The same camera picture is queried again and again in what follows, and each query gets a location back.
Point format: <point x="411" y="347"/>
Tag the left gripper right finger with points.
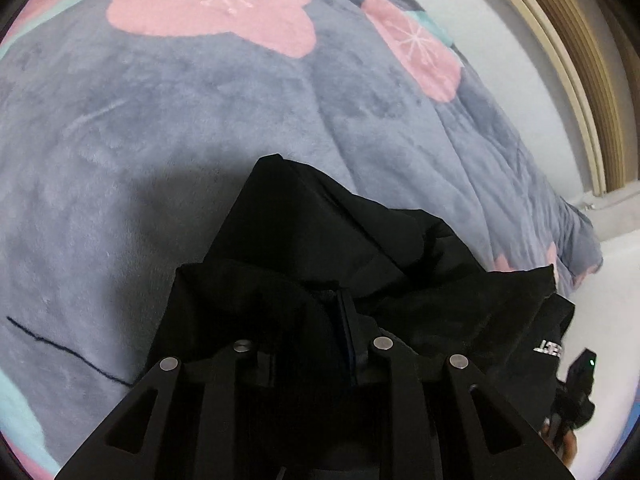
<point x="454" y="425"/>

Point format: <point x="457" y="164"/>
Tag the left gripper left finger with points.
<point x="178" y="422"/>

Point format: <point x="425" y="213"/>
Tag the black hooded jacket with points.
<point x="310" y="274"/>

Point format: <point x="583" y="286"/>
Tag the person's right hand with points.
<point x="567" y="450"/>

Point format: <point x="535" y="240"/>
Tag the grey floral bed blanket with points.
<point x="128" y="127"/>

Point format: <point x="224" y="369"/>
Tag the wooden slatted headboard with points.
<point x="593" y="45"/>

